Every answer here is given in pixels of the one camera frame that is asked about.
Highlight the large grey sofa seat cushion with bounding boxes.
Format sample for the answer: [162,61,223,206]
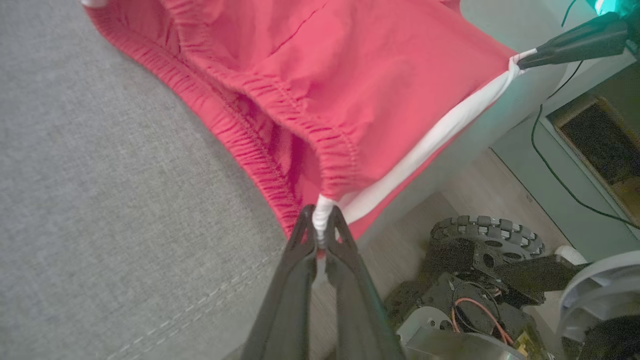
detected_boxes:
[0,0,568,360]

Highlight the red shorts with white panels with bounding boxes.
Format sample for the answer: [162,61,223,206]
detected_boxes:
[80,0,540,261]

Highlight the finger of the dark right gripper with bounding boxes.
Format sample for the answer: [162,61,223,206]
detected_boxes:
[537,12,630,56]
[517,31,632,71]

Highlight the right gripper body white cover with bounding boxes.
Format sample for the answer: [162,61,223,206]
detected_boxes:
[592,0,640,56]

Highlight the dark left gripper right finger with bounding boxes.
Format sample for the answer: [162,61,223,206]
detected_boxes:
[325,206,406,360]

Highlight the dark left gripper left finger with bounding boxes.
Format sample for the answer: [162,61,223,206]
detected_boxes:
[240,205,318,360]

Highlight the pale cabinet with dark panel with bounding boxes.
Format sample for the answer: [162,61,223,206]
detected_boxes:
[490,50,640,263]

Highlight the black omni wheel grey rollers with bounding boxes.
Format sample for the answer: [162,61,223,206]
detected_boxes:
[429,215,546,281]

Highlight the grey white robot waist column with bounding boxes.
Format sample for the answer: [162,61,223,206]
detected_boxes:
[556,250,640,360]

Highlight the orange base wire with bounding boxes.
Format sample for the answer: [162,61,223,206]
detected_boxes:
[451,297,516,347]

